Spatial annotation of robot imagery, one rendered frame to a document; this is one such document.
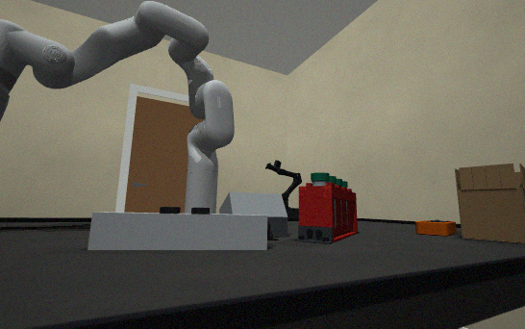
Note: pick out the orange rectangular block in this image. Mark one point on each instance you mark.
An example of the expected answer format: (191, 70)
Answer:
(436, 227)

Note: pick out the brown cardboard box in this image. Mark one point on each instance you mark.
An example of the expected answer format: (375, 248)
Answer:
(487, 211)

